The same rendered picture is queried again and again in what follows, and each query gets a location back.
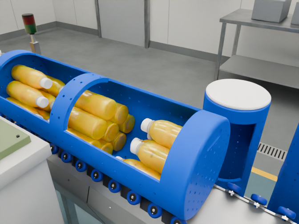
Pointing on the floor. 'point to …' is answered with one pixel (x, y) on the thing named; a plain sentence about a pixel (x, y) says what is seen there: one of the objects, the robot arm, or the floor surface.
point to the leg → (70, 210)
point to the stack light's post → (35, 47)
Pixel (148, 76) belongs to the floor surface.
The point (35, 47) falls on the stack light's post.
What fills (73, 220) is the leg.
